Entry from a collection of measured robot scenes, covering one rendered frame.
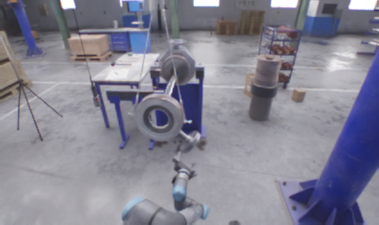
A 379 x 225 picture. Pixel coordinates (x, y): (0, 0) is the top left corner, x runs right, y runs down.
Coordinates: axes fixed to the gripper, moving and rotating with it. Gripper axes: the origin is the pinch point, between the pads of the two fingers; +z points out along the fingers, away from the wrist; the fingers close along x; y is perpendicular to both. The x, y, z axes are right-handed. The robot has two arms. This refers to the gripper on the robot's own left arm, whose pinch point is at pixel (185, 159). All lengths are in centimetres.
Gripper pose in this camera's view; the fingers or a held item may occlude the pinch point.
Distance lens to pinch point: 139.5
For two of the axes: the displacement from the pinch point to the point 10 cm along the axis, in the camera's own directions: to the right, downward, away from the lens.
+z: 1.3, -4.1, 9.0
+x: -7.5, -6.4, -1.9
